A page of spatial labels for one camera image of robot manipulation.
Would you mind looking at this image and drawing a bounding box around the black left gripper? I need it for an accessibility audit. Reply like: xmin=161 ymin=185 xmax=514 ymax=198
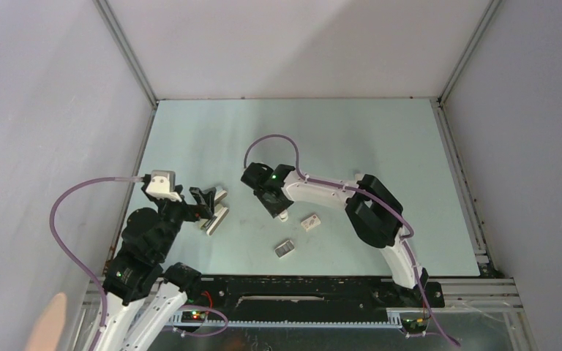
xmin=151 ymin=184 xmax=216 ymax=258

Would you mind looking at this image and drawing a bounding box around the white staple box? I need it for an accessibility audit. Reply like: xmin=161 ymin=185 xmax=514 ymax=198
xmin=301 ymin=214 xmax=321 ymax=232

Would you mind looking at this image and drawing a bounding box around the grey staple strip block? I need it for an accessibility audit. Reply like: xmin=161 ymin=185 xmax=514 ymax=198
xmin=274 ymin=239 xmax=296 ymax=258

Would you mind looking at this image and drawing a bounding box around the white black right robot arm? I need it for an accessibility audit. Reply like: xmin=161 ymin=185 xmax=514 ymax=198
xmin=241 ymin=162 xmax=428 ymax=306

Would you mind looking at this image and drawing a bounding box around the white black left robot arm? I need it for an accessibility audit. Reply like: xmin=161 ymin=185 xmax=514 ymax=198
xmin=86 ymin=182 xmax=226 ymax=350

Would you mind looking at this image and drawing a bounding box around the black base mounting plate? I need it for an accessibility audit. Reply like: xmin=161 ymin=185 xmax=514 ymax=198
xmin=187 ymin=275 xmax=445 ymax=325

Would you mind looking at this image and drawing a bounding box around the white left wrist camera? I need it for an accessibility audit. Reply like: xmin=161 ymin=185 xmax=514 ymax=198
xmin=143 ymin=170 xmax=183 ymax=202

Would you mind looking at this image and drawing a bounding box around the white slotted cable duct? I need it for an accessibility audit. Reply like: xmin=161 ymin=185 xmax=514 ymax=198
xmin=165 ymin=312 xmax=402 ymax=329

